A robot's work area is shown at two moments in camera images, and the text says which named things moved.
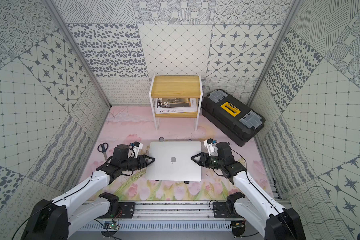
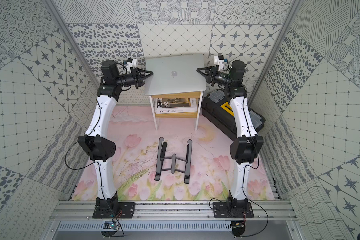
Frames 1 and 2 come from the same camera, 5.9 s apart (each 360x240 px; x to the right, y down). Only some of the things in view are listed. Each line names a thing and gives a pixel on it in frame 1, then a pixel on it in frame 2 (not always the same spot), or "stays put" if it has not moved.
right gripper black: [203, 156] → [210, 76]
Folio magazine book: [175, 105] stays put
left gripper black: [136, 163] → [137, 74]
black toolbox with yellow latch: [234, 119] stays put
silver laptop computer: [173, 162] → [175, 74]
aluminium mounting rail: [254, 210] stays put
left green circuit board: [110, 225] stays put
